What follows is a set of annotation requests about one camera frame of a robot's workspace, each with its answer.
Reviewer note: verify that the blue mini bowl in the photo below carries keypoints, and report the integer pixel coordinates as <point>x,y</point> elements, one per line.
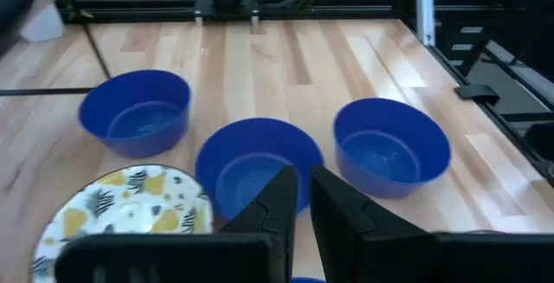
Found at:
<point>307,280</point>
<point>136,112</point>
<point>251,162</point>
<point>391,146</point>

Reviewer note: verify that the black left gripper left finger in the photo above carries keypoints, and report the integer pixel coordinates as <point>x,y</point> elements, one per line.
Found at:
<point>277,214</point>

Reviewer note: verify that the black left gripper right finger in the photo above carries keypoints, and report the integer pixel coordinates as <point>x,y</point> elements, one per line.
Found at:
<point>346,227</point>

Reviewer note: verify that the patterned yellow mini bowl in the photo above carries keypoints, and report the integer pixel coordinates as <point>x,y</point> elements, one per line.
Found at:
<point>121,205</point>

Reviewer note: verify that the silver aluminium post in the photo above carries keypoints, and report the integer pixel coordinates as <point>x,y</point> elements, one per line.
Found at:
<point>424,6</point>

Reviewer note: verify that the black aluminium table frame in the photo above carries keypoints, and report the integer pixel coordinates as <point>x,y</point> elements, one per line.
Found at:
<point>130,12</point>

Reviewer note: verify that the green plant white pot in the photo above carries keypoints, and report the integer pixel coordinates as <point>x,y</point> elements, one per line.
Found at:
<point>41,25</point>

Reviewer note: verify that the black rack white labels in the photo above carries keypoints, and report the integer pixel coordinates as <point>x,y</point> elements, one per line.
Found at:
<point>469,45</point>

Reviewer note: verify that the black table edge clamp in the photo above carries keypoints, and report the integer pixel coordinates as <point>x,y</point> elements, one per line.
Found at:
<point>476,93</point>

